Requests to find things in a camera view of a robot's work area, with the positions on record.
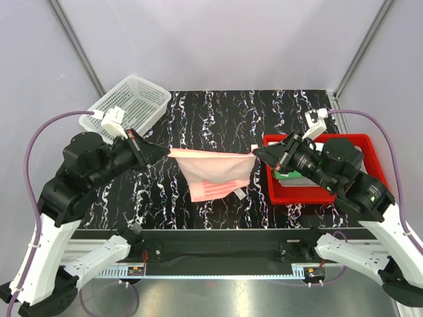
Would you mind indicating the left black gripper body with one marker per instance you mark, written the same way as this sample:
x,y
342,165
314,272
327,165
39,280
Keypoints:
x,y
125,154

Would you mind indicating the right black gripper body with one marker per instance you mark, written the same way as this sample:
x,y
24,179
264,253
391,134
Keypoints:
x,y
299,157

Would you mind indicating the green towel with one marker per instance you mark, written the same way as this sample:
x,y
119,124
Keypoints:
x,y
289,175

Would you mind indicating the grey towel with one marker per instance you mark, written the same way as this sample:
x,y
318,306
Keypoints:
x,y
297,182

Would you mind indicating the pink towel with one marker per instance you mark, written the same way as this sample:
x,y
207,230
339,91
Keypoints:
x,y
213,175

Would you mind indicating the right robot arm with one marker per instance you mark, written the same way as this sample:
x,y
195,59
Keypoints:
x,y
336,169

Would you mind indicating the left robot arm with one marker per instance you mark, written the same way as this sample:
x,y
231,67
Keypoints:
x,y
48,288

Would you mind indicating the white plastic basket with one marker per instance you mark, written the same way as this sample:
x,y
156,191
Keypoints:
x,y
142,102

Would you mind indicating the red plastic tray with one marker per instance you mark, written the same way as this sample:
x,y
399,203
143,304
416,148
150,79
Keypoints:
x,y
284,195

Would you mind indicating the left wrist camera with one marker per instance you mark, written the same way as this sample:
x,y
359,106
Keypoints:
x,y
111,121

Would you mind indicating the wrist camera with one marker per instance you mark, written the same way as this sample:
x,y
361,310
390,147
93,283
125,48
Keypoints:
x,y
111,121
316,123

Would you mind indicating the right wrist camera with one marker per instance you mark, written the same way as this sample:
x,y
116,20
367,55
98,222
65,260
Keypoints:
x,y
316,123

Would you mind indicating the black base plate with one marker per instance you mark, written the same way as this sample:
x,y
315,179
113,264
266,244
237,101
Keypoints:
x,y
157,251

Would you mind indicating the white slotted cable duct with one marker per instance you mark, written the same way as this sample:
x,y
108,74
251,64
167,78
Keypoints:
x,y
122,272

